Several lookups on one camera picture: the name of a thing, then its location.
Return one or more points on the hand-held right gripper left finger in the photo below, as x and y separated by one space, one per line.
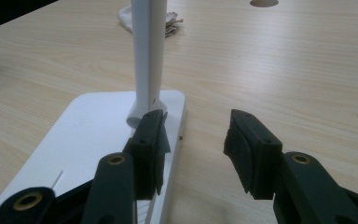
147 155

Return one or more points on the white desk lamp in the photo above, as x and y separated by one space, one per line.
99 130

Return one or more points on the white crumpled cloth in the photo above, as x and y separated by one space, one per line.
125 17

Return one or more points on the black partition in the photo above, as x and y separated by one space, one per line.
6 11

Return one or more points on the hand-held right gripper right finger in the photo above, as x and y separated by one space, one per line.
258 155

